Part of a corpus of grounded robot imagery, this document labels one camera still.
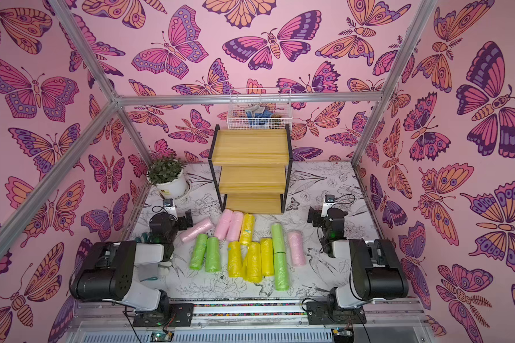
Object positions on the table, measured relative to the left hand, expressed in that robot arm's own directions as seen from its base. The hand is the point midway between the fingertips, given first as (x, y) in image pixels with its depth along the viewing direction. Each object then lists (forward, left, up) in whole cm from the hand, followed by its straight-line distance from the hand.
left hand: (182, 208), depth 95 cm
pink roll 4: (-16, -50, -5) cm, 53 cm away
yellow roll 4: (-20, -38, -4) cm, 43 cm away
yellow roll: (-9, -30, -2) cm, 31 cm away
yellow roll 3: (-23, -32, -3) cm, 40 cm away
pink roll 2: (-6, -18, -5) cm, 19 cm away
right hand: (+1, -63, +1) cm, 63 cm away
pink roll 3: (-7, -24, -3) cm, 25 cm away
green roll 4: (-26, -43, -3) cm, 50 cm away
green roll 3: (-12, -42, -4) cm, 44 cm away
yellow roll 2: (-21, -25, -4) cm, 33 cm away
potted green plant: (+11, +6, +12) cm, 17 cm away
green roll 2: (-20, -16, -3) cm, 26 cm away
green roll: (-18, -10, -5) cm, 21 cm away
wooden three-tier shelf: (+16, -32, +9) cm, 37 cm away
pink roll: (-7, -10, -3) cm, 13 cm away
